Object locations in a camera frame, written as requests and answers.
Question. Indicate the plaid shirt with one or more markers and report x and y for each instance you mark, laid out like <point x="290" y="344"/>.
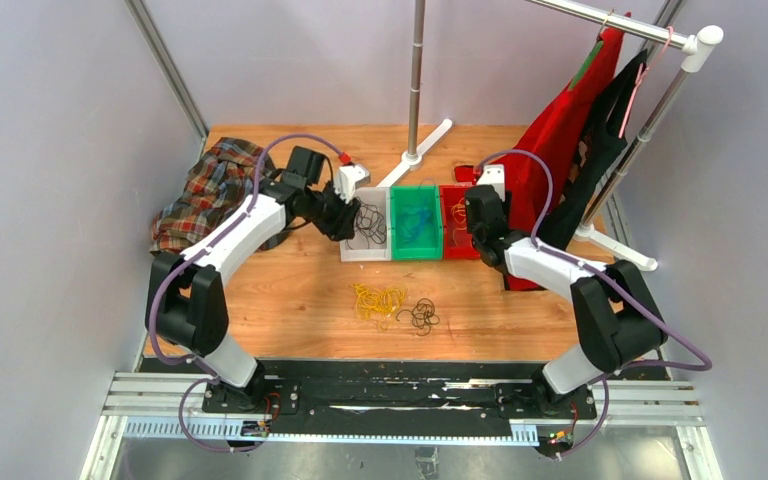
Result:
<point x="215" y="186"/>

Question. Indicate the pink hanger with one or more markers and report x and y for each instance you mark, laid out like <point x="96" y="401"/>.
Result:
<point x="640" y="78"/>

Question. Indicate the white plastic bin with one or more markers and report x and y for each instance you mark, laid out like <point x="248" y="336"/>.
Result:
<point x="372" y="241"/>

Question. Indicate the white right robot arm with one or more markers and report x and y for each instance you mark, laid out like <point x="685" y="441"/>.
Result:
<point x="615" y="314"/>

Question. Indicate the black garment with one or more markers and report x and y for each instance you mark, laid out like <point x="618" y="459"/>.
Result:
<point x="601" y="141"/>

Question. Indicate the green hanger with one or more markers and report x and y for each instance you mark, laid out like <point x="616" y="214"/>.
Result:
<point x="586" y="65"/>

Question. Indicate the green plastic bin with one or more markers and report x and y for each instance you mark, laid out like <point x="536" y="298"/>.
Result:
<point x="416" y="223"/>

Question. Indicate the red plastic bin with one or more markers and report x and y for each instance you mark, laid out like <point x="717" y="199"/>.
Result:
<point x="457" y="241"/>

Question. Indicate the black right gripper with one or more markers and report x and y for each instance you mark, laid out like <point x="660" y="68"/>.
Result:
<point x="504" y="209"/>

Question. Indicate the silver clothes rack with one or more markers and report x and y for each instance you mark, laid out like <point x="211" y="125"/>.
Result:
<point x="697" y="48"/>

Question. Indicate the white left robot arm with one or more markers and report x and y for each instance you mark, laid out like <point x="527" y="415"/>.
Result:
<point x="186" y="304"/>

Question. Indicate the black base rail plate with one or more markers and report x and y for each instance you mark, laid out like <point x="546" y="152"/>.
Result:
<point x="398" y="399"/>

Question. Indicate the red sweater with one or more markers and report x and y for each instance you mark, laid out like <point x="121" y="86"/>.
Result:
<point x="553" y="137"/>

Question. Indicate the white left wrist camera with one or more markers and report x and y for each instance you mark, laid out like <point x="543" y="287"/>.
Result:
<point x="348" y="179"/>

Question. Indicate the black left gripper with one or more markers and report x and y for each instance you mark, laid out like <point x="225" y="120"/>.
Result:
<point x="343" y="221"/>

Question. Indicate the aluminium frame rail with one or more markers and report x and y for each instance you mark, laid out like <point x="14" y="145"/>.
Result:
<point x="151" y="406"/>

